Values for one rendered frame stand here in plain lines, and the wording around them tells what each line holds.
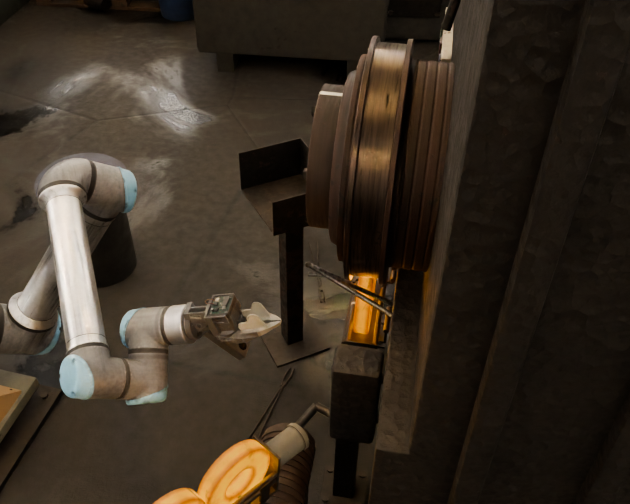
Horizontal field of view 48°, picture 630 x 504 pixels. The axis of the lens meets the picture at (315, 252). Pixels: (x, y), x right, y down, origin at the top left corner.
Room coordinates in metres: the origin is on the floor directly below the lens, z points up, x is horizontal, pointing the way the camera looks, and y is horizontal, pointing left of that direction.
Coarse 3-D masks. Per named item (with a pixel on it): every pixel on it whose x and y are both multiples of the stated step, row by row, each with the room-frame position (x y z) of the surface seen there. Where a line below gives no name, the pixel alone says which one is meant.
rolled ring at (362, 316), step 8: (360, 280) 1.10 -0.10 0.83; (368, 280) 1.10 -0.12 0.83; (368, 288) 1.08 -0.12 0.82; (368, 296) 1.07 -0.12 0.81; (360, 304) 1.06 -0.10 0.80; (368, 304) 1.06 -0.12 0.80; (360, 312) 1.05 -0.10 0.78; (368, 312) 1.05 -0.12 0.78; (360, 320) 1.05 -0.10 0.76; (368, 320) 1.05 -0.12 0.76; (360, 328) 1.05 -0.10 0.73; (368, 328) 1.07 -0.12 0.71
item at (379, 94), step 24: (384, 48) 1.17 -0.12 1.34; (384, 72) 1.09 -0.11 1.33; (360, 96) 1.03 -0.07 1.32; (384, 96) 1.04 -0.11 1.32; (360, 120) 1.00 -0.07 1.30; (384, 120) 1.00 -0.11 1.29; (360, 144) 0.98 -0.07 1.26; (384, 144) 0.97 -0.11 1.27; (360, 168) 0.95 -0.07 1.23; (384, 168) 0.95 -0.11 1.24; (360, 192) 0.93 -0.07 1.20; (384, 192) 0.93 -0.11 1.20; (360, 216) 0.92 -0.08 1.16; (360, 240) 0.92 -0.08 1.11; (360, 264) 0.93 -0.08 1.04
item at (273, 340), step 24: (288, 144) 1.81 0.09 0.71; (240, 168) 1.74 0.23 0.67; (264, 168) 1.78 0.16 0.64; (288, 168) 1.81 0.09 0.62; (264, 192) 1.72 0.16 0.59; (288, 192) 1.72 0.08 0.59; (264, 216) 1.59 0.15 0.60; (288, 216) 1.53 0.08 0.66; (288, 240) 1.61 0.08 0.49; (288, 264) 1.61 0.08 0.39; (288, 288) 1.61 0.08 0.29; (288, 312) 1.61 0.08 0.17; (264, 336) 1.65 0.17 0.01; (288, 336) 1.61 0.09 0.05; (312, 336) 1.65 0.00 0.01; (288, 360) 1.54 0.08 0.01
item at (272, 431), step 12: (276, 432) 0.91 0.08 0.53; (312, 444) 0.90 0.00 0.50; (300, 456) 0.86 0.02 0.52; (312, 456) 0.89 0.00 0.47; (288, 468) 0.82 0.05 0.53; (300, 468) 0.83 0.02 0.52; (288, 480) 0.79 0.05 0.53; (300, 480) 0.81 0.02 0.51; (276, 492) 0.76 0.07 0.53; (288, 492) 0.77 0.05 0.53; (300, 492) 0.78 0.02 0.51
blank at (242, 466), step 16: (240, 448) 0.71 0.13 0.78; (256, 448) 0.72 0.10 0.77; (224, 464) 0.68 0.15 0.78; (240, 464) 0.69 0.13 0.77; (256, 464) 0.71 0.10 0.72; (208, 480) 0.66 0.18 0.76; (224, 480) 0.66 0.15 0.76; (240, 480) 0.71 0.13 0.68; (256, 480) 0.71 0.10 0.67; (208, 496) 0.64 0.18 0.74; (224, 496) 0.66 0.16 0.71; (240, 496) 0.68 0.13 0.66
